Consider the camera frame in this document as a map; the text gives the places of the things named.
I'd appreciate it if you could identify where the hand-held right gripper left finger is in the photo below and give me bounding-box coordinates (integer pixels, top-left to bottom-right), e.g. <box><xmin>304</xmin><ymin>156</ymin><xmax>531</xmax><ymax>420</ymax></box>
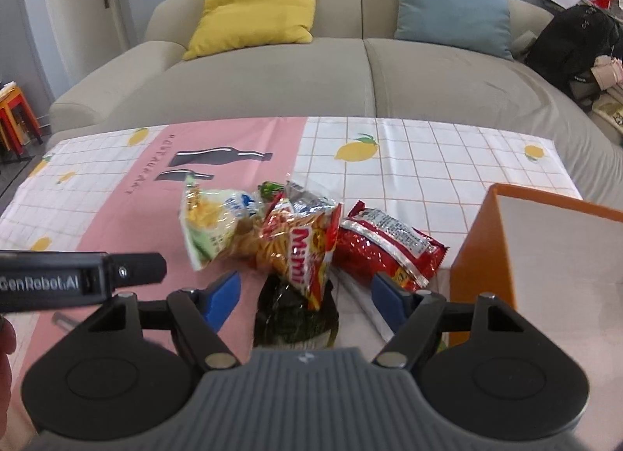
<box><xmin>88</xmin><ymin>270</ymin><xmax>243</xmax><ymax>369</ymax></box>

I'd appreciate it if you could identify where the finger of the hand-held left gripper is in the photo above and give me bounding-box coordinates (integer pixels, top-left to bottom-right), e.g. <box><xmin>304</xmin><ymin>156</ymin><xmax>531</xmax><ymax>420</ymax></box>
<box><xmin>106</xmin><ymin>253</ymin><xmax>167</xmax><ymax>289</ymax></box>

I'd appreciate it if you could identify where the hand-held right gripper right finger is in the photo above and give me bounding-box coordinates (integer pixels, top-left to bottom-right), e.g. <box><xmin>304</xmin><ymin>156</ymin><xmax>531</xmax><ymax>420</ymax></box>
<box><xmin>371</xmin><ymin>271</ymin><xmax>529</xmax><ymax>369</ymax></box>

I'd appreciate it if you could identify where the dark green seaweed packet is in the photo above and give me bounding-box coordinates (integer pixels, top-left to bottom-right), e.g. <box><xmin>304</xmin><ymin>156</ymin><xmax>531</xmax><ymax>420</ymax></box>
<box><xmin>253</xmin><ymin>276</ymin><xmax>340</xmax><ymax>349</ymax></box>

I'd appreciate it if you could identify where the green yellow chips packet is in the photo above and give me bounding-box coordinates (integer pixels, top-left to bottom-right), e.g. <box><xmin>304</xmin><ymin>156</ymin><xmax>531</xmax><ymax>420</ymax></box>
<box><xmin>179</xmin><ymin>176</ymin><xmax>266</xmax><ymax>272</ymax></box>

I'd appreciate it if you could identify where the orange red snack packet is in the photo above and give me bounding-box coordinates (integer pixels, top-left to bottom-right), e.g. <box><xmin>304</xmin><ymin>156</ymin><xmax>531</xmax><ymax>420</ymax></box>
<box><xmin>253</xmin><ymin>195</ymin><xmax>342</xmax><ymax>312</ymax></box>

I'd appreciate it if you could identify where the silver snack packet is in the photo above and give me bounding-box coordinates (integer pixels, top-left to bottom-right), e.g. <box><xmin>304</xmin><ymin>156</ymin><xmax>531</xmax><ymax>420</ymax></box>
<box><xmin>285</xmin><ymin>180</ymin><xmax>339</xmax><ymax>225</ymax></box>

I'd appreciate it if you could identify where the orange box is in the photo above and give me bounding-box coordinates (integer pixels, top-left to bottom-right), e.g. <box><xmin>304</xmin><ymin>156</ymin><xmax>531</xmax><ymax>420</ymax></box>
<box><xmin>448</xmin><ymin>183</ymin><xmax>623</xmax><ymax>347</ymax></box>

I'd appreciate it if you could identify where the person's left hand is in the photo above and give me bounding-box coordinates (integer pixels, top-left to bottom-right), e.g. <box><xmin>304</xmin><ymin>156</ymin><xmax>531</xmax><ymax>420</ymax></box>
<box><xmin>0</xmin><ymin>315</ymin><xmax>18</xmax><ymax>400</ymax></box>

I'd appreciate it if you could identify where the pink white lemon tablecloth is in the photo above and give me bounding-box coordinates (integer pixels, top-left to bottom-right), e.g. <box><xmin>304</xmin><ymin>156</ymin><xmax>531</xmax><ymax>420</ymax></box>
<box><xmin>0</xmin><ymin>116</ymin><xmax>585</xmax><ymax>432</ymax></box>

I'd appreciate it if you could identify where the red metal stool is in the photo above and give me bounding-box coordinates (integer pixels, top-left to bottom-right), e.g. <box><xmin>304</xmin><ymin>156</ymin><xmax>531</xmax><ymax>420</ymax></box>
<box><xmin>0</xmin><ymin>88</ymin><xmax>44</xmax><ymax>160</ymax></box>

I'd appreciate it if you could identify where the beige fabric sofa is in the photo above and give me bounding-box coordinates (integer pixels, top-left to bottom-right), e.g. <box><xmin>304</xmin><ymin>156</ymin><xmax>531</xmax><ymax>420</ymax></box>
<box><xmin>49</xmin><ymin>0</ymin><xmax>623</xmax><ymax>218</ymax></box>

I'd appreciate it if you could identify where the white door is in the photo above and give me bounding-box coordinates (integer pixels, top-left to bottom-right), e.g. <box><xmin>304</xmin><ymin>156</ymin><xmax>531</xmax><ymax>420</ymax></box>
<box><xmin>36</xmin><ymin>0</ymin><xmax>139</xmax><ymax>104</ymax></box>

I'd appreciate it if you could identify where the yellow pillow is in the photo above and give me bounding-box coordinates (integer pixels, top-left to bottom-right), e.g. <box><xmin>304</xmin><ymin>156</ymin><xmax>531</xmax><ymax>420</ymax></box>
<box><xmin>182</xmin><ymin>0</ymin><xmax>318</xmax><ymax>61</ymax></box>

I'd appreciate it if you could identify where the yellowish book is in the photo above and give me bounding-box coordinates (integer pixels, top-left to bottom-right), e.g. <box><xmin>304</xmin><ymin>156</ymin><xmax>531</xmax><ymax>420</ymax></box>
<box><xmin>590</xmin><ymin>93</ymin><xmax>623</xmax><ymax>135</ymax></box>

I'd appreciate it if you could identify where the blue pillow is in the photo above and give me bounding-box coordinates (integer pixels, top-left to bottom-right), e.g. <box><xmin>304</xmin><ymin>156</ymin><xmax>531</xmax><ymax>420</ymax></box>
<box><xmin>393</xmin><ymin>0</ymin><xmax>514</xmax><ymax>61</ymax></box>

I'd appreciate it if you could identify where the pink garment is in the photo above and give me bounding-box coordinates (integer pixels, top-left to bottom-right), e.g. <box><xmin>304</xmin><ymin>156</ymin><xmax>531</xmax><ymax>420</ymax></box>
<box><xmin>591</xmin><ymin>56</ymin><xmax>623</xmax><ymax>92</ymax></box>

